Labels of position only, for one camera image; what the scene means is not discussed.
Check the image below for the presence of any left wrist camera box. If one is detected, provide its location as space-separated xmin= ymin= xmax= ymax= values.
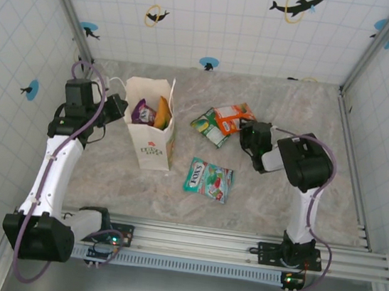
xmin=62 ymin=73 xmax=114 ymax=109

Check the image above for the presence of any orange snack packet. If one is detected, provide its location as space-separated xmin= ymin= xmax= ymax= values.
xmin=210 ymin=99 xmax=260 ymax=139

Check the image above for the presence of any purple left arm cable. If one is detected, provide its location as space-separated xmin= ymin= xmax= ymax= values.
xmin=9 ymin=55 xmax=147 ymax=291

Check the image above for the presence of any aluminium mounting rail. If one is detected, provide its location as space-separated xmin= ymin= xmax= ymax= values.
xmin=6 ymin=200 xmax=389 ymax=286

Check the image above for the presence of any purple candy packet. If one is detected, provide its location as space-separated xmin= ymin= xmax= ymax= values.
xmin=131 ymin=97 xmax=160 ymax=127

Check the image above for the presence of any aluminium side rail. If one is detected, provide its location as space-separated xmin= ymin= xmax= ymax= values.
xmin=317 ymin=85 xmax=389 ymax=253

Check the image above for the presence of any black dolphin yellow ring sticker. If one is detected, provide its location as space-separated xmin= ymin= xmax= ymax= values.
xmin=144 ymin=3 xmax=171 ymax=30
xmin=287 ymin=74 xmax=319 ymax=85

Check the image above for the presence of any large dolphin yellow ring sticker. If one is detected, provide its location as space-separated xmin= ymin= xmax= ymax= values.
xmin=267 ymin=0 xmax=325 ymax=28

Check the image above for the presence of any green yellow snack packet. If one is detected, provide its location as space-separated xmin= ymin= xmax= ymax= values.
xmin=187 ymin=105 xmax=235 ymax=151

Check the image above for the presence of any white slotted cable duct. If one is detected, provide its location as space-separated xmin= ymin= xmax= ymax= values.
xmin=70 ymin=243 xmax=286 ymax=287

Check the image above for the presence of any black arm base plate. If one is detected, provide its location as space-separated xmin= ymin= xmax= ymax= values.
xmin=72 ymin=216 xmax=137 ymax=250
xmin=254 ymin=240 xmax=325 ymax=273

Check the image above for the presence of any green Fox's candy packet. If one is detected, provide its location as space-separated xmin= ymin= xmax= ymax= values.
xmin=181 ymin=155 xmax=236 ymax=206

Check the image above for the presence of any white paper bag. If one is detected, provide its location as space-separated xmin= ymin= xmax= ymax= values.
xmin=97 ymin=69 xmax=185 ymax=175

